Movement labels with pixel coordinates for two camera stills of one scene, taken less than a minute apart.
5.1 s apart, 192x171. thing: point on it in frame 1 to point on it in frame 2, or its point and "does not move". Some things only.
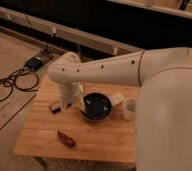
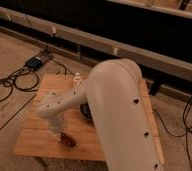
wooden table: [55, 129] does not move
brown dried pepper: [66, 139] does not move
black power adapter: [34, 63] does not move
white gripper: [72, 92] to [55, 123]
